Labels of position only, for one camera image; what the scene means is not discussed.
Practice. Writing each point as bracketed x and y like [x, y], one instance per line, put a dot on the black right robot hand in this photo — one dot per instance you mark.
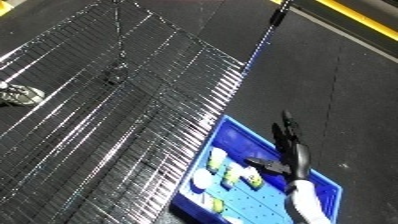
[295, 156]

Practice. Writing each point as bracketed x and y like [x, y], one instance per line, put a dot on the pale right robot arm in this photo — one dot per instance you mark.
[307, 205]

